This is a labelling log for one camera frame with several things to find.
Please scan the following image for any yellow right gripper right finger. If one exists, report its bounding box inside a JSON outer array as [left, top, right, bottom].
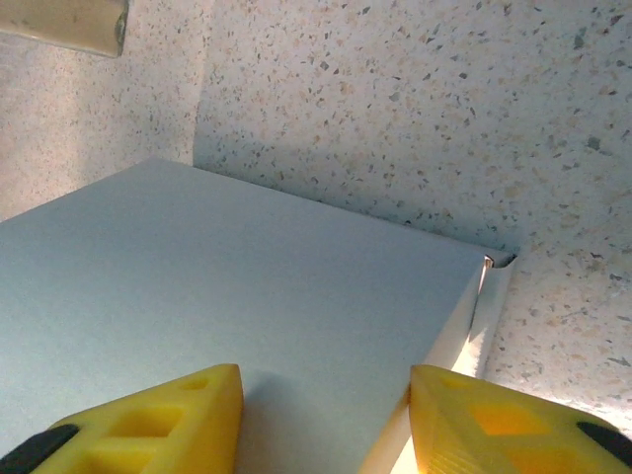
[[408, 363, 632, 474]]

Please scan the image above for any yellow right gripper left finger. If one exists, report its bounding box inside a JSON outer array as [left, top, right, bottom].
[[0, 363, 244, 474]]

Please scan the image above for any white paper box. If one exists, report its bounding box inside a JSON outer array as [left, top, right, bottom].
[[0, 156, 517, 474]]

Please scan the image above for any beige knife block orange top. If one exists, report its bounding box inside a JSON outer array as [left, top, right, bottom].
[[0, 0, 130, 59]]

